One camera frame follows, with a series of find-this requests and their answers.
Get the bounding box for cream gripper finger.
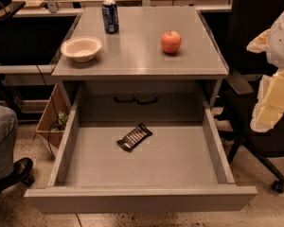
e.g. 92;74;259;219
246;29;270;54
250;68;284;132

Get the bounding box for black rxbar chocolate bar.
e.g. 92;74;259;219
116;124;152;152

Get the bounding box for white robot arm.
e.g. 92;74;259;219
246;11;284;132

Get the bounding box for open grey top drawer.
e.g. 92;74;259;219
24;82;258;215

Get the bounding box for grey cabinet with counter top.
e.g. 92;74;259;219
53;7;228;125

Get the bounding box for black office chair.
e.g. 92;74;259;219
217;0;284;193

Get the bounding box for red apple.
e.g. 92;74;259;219
161;30;182;54

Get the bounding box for blue soda can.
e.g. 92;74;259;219
102;0;119;33

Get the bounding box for white paper bowl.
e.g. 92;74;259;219
61;36;102;62

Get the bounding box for cardboard box with items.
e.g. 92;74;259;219
36;84;69;148

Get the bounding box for black shoe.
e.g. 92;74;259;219
0;157;35;193

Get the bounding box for person leg in jeans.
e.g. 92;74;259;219
0;106;18;180

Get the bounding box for black lower drawer handle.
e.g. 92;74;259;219
114;94;158;105

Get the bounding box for black cable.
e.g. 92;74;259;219
34;63;70;161

